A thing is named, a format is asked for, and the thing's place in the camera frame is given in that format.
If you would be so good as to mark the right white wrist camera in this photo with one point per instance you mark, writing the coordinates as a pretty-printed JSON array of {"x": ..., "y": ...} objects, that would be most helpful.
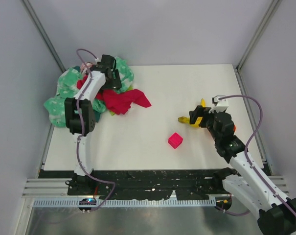
[{"x": 220, "y": 104}]

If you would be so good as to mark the yellow banana bunch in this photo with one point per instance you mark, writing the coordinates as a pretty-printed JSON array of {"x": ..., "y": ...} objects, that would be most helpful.
[{"x": 185, "y": 120}]

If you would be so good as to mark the red cloth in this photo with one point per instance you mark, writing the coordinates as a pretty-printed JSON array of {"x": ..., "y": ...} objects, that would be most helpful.
[{"x": 118, "y": 103}]

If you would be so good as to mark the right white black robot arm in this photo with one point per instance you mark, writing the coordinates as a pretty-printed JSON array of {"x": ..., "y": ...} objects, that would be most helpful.
[{"x": 273, "y": 210}]

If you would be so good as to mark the aluminium rail front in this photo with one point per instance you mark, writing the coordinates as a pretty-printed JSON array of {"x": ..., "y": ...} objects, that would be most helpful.
[{"x": 57, "y": 187}]

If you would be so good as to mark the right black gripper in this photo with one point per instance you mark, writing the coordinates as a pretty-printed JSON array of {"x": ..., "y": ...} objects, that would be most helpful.
[{"x": 198, "y": 116}]

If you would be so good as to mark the right aluminium frame post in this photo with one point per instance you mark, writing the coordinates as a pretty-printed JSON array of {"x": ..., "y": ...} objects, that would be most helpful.
[{"x": 267, "y": 17}]

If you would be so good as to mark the lime green cloth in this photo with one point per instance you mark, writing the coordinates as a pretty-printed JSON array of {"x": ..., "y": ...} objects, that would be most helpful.
[{"x": 113, "y": 113}]

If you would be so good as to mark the dark teal cloth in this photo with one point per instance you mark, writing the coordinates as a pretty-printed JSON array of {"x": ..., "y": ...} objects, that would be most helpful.
[{"x": 97, "y": 117}]

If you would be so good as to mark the white slotted cable duct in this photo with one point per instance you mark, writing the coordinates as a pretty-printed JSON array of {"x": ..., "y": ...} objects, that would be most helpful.
[{"x": 77, "y": 202}]

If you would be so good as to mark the aluminium frame post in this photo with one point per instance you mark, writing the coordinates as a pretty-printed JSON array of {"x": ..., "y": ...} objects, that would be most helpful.
[
  {"x": 267, "y": 17},
  {"x": 42, "y": 32}
]

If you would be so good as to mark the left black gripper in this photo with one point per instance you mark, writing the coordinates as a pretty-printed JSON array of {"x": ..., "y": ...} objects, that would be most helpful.
[{"x": 114, "y": 80}]

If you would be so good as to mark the green white tie-dye cloth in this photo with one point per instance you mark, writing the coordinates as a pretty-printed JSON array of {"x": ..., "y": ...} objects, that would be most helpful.
[{"x": 67, "y": 88}]

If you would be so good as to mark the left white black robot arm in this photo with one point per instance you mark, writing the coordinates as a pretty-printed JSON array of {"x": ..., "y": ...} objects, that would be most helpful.
[{"x": 81, "y": 121}]

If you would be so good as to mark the pink patterned cloth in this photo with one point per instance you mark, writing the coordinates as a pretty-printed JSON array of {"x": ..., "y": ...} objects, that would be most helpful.
[{"x": 84, "y": 69}]

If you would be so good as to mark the pink cube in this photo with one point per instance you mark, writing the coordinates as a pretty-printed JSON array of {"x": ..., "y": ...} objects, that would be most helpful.
[{"x": 175, "y": 140}]

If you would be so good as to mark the left aluminium frame post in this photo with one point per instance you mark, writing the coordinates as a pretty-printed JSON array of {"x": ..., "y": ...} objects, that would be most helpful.
[{"x": 42, "y": 32}]

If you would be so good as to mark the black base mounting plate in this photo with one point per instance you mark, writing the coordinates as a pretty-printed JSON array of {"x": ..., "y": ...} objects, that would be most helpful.
[{"x": 141, "y": 184}]

